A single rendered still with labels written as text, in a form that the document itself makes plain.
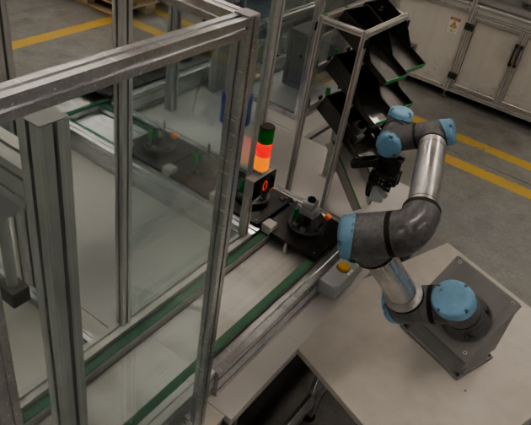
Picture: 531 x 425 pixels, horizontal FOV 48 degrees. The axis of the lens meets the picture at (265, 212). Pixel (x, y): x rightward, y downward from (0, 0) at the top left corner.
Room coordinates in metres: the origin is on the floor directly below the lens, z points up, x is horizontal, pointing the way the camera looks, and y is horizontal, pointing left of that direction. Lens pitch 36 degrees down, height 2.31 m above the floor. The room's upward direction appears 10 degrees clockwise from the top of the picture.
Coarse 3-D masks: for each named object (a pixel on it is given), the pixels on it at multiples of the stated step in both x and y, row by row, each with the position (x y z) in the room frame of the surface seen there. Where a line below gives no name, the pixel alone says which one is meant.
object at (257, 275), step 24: (240, 240) 1.63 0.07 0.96; (264, 240) 1.69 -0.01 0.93; (240, 264) 1.56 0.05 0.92; (264, 264) 1.58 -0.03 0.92; (288, 264) 1.60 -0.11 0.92; (312, 264) 1.59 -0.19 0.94; (240, 288) 1.44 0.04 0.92; (264, 288) 1.46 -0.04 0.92; (288, 288) 1.46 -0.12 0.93; (240, 312) 1.33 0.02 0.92; (264, 312) 1.35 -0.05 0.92; (216, 336) 1.21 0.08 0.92
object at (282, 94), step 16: (288, 0) 2.89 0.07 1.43; (304, 0) 2.85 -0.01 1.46; (336, 0) 2.94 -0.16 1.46; (288, 16) 2.88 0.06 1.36; (304, 16) 2.84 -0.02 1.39; (288, 32) 2.88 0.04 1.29; (304, 32) 2.83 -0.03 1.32; (336, 32) 3.01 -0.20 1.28; (288, 48) 2.87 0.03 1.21; (304, 48) 2.82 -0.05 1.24; (320, 48) 2.89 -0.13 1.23; (288, 64) 2.86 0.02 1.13; (272, 80) 2.90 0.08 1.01; (288, 80) 2.85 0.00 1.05; (320, 80) 2.95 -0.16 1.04; (272, 96) 2.89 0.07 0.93; (288, 96) 2.84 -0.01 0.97
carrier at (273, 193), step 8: (272, 192) 1.95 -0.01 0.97; (280, 192) 1.96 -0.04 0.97; (256, 200) 1.85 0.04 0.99; (264, 200) 1.86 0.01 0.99; (272, 200) 1.89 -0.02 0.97; (288, 200) 1.91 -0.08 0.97; (256, 208) 1.82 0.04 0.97; (264, 208) 1.83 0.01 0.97; (272, 208) 1.84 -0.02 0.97; (280, 208) 1.85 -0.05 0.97; (256, 216) 1.77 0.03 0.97; (264, 216) 1.78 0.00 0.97; (272, 216) 1.81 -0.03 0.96; (256, 224) 1.73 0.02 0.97
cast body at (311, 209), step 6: (306, 198) 1.77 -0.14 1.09; (312, 198) 1.76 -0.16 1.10; (300, 204) 1.78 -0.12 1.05; (306, 204) 1.74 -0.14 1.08; (312, 204) 1.74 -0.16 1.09; (318, 204) 1.77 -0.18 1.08; (300, 210) 1.75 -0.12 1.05; (306, 210) 1.74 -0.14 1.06; (312, 210) 1.73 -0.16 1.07; (318, 210) 1.75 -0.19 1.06; (306, 216) 1.74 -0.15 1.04; (312, 216) 1.73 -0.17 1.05
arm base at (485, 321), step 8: (480, 304) 1.35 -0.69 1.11; (480, 312) 1.31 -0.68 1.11; (488, 312) 1.37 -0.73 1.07; (480, 320) 1.31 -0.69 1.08; (488, 320) 1.33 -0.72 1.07; (448, 328) 1.32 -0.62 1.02; (456, 328) 1.29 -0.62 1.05; (472, 328) 1.29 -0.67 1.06; (480, 328) 1.31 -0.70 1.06; (488, 328) 1.32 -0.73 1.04; (456, 336) 1.31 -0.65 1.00; (464, 336) 1.31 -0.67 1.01; (472, 336) 1.31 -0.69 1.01; (480, 336) 1.31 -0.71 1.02
